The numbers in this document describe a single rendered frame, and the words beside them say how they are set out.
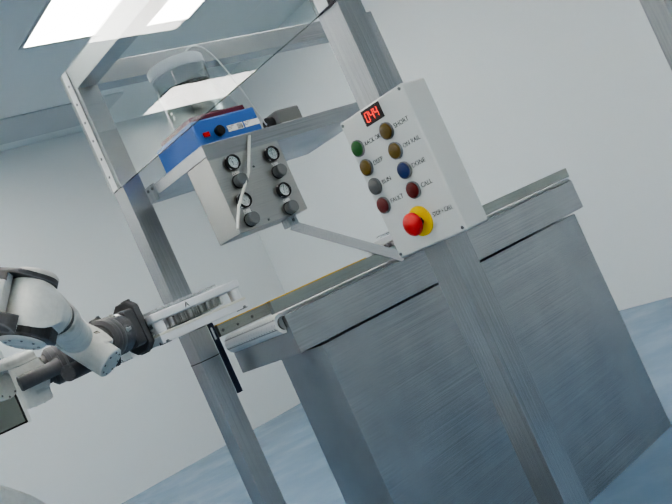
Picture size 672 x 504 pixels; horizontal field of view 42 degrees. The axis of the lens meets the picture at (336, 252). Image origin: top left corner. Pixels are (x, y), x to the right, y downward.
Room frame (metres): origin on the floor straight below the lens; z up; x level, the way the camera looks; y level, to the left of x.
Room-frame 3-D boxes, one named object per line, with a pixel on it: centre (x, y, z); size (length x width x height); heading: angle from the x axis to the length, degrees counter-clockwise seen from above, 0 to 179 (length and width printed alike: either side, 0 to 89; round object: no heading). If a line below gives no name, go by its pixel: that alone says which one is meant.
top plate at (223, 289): (2.09, 0.41, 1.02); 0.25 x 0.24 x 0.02; 40
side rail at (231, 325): (2.73, -0.14, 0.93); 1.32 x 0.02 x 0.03; 130
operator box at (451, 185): (1.48, -0.17, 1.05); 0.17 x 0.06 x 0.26; 40
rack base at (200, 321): (2.09, 0.41, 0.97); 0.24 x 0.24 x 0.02; 40
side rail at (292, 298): (2.52, -0.31, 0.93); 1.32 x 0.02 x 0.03; 130
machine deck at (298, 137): (2.40, 0.07, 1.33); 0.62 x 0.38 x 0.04; 130
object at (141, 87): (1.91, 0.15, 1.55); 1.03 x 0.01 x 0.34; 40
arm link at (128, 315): (1.88, 0.49, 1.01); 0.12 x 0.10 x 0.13; 162
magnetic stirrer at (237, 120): (2.25, 0.18, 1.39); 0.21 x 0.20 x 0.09; 40
